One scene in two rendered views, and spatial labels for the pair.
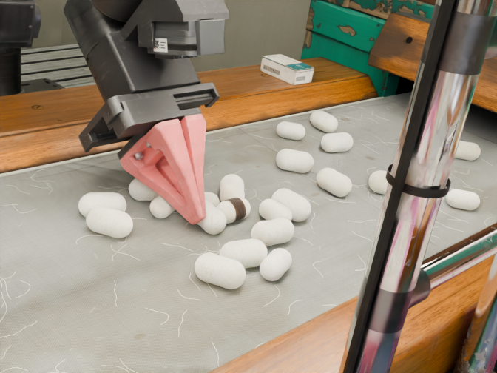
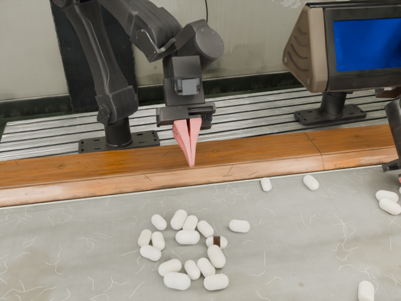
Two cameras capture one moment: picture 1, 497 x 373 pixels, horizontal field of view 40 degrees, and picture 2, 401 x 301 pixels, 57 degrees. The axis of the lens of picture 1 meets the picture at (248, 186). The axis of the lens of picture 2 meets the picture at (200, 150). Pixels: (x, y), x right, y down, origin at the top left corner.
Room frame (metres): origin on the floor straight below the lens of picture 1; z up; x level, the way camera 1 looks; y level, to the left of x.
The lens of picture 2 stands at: (-0.13, 0.06, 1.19)
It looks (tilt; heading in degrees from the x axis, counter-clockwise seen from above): 34 degrees down; 38
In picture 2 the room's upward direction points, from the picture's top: straight up
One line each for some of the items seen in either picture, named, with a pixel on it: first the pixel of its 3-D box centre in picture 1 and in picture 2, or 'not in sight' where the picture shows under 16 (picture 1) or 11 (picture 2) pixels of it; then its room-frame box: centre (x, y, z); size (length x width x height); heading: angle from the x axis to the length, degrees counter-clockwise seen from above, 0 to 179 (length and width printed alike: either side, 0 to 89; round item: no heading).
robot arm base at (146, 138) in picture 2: not in sight; (117, 131); (0.37, 0.71, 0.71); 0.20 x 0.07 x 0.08; 143
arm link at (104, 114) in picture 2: not in sight; (117, 108); (0.37, 0.70, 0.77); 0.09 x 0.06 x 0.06; 177
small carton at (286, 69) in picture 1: (286, 69); not in sight; (0.85, -0.02, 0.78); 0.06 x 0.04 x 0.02; 48
